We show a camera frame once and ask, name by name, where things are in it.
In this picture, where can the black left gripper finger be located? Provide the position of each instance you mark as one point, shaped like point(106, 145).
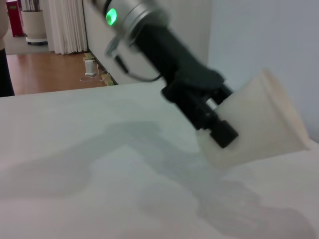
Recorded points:
point(221, 134)

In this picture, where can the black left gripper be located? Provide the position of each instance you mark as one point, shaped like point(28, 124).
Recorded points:
point(174, 62)

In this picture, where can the white paper cup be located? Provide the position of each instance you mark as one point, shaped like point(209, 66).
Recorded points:
point(261, 119)

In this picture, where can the beige floor power strip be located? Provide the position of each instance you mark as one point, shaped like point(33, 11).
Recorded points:
point(88, 56)
point(107, 79)

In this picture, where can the white power adapter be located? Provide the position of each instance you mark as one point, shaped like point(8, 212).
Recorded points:
point(90, 67)

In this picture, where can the white curtain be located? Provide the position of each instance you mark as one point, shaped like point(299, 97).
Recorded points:
point(67, 25)

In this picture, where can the white round planter pot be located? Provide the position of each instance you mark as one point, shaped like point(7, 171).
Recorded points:
point(33, 25)

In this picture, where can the person in beige top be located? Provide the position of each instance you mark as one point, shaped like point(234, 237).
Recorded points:
point(5, 72)

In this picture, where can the red cabinet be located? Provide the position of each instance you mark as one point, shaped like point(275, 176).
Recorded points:
point(15, 22)

